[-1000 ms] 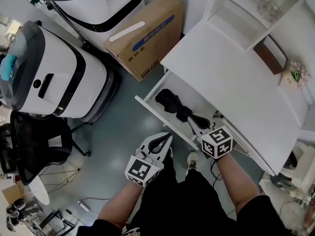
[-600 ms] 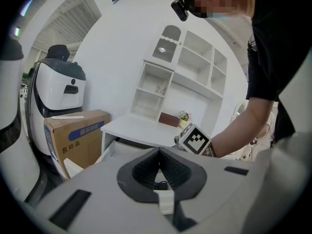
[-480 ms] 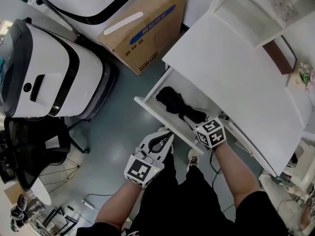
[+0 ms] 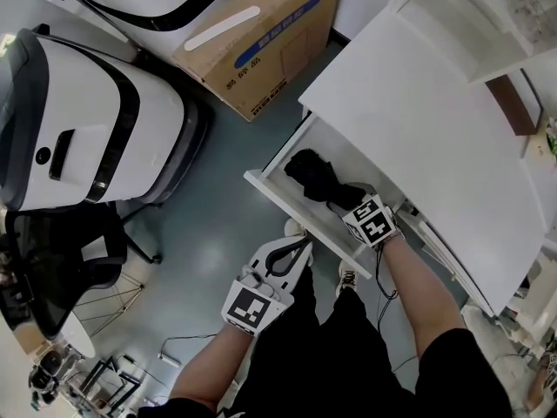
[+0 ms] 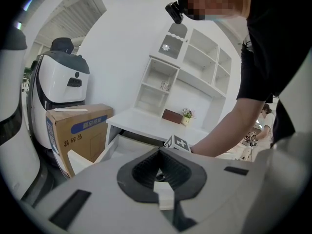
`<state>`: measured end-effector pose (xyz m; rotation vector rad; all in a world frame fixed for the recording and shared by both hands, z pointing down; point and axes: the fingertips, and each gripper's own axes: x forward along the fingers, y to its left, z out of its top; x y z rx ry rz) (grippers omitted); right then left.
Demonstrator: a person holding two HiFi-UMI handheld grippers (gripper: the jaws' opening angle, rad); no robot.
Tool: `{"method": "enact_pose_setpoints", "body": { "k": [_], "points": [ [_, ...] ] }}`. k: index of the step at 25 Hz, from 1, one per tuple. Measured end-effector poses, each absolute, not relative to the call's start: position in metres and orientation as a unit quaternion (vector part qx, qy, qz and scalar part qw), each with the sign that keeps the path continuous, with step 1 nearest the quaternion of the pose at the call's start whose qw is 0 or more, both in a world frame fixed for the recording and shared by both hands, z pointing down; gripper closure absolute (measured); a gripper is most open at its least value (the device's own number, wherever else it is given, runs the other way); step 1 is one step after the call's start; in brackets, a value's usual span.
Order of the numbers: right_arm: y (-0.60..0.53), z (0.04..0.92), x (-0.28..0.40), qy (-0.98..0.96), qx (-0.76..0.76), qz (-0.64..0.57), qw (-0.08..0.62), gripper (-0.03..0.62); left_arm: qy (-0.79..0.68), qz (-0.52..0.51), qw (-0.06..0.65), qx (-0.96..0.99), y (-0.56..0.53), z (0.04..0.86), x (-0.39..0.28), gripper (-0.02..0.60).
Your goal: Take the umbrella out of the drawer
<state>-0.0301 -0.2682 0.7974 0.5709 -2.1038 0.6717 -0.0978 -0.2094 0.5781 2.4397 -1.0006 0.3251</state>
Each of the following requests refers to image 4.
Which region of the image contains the person's white shoe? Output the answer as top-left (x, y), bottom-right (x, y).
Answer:
top-left (336, 260), bottom-right (360, 299)
top-left (284, 217), bottom-right (308, 239)

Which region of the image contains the white shelf unit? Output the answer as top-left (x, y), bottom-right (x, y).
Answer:
top-left (390, 0), bottom-right (557, 87)

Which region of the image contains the brown cardboard box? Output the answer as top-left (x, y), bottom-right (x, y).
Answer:
top-left (171, 0), bottom-right (344, 124)

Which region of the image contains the black umbrella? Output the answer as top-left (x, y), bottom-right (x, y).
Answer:
top-left (283, 147), bottom-right (372, 213)

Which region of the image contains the round white table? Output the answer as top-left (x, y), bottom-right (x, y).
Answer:
top-left (55, 309), bottom-right (97, 360)

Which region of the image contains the black office chair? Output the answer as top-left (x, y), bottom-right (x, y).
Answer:
top-left (0, 201), bottom-right (163, 342)

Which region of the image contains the white desk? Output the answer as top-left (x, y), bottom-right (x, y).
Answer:
top-left (297, 10), bottom-right (550, 318)

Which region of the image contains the large white black machine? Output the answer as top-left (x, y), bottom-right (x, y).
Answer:
top-left (0, 23), bottom-right (215, 213)

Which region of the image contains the white drawer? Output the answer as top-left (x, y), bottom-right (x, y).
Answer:
top-left (243, 110), bottom-right (409, 280)

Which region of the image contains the person's black clothing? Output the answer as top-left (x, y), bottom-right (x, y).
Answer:
top-left (138, 266), bottom-right (515, 418)

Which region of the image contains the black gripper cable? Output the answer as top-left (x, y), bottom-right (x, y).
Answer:
top-left (372, 240), bottom-right (400, 335)

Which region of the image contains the brown framed board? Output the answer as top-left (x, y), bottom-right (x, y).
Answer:
top-left (484, 68), bottom-right (546, 138)

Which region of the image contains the wrist bracelet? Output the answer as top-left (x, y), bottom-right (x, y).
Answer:
top-left (381, 226), bottom-right (406, 246)

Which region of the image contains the person's right white shoe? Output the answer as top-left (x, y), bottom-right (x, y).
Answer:
top-left (336, 260), bottom-right (360, 299)

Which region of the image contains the black metal frame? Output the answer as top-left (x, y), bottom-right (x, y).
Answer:
top-left (77, 354), bottom-right (145, 414)

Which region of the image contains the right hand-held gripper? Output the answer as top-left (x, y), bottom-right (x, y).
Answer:
top-left (341, 193), bottom-right (396, 249)

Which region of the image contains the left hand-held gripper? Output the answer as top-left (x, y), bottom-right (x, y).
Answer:
top-left (221, 237), bottom-right (315, 337)

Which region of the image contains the gold wire stand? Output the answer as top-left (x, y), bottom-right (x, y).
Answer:
top-left (72, 271), bottom-right (145, 340)

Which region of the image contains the person's left white shoe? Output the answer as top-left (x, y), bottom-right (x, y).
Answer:
top-left (284, 217), bottom-right (308, 239)

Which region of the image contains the person's left forearm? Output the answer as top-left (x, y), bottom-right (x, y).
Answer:
top-left (168, 320), bottom-right (258, 414)

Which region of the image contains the person's right forearm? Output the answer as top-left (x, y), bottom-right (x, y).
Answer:
top-left (381, 232), bottom-right (470, 367)

